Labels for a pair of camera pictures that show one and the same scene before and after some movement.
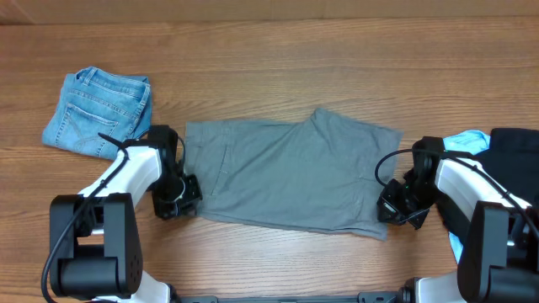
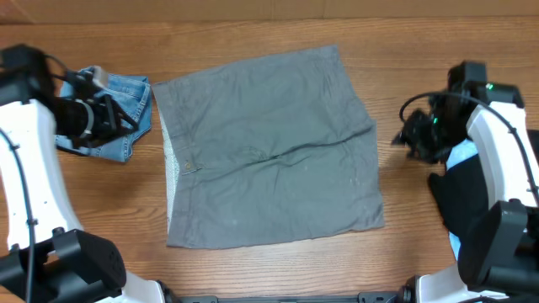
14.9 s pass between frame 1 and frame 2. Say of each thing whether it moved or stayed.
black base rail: stayed
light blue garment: stayed
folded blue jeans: stayed
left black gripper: moved
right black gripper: moved
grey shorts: moved
